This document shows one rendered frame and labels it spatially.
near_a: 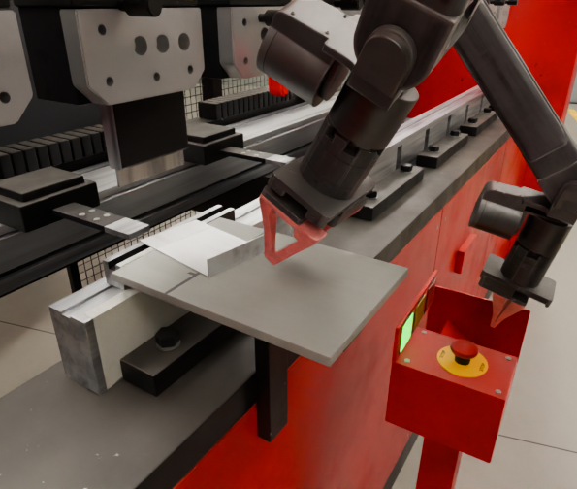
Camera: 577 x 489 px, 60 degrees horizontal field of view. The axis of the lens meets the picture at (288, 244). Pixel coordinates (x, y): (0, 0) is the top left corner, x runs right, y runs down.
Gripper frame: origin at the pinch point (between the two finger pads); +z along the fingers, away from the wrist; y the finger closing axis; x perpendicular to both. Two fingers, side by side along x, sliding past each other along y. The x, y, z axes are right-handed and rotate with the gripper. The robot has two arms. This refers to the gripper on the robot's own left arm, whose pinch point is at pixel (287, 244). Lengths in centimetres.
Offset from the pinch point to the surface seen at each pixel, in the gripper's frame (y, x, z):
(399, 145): -71, -9, 15
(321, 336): 7.9, 8.9, -1.3
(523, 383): -126, 69, 82
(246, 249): 0.1, -3.7, 4.3
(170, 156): -1.8, -18.2, 3.1
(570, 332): -170, 80, 77
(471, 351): -23.2, 25.2, 12.1
